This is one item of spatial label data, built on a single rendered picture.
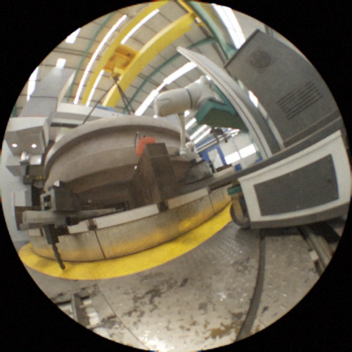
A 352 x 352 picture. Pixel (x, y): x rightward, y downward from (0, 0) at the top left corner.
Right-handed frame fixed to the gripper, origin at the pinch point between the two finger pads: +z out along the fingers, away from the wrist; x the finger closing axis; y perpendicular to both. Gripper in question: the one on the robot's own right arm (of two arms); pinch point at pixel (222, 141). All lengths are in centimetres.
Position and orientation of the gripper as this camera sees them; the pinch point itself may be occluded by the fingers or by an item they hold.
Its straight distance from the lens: 117.4
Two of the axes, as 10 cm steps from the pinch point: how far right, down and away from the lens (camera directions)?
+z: 3.0, 9.4, -1.8
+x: 8.8, -2.0, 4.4
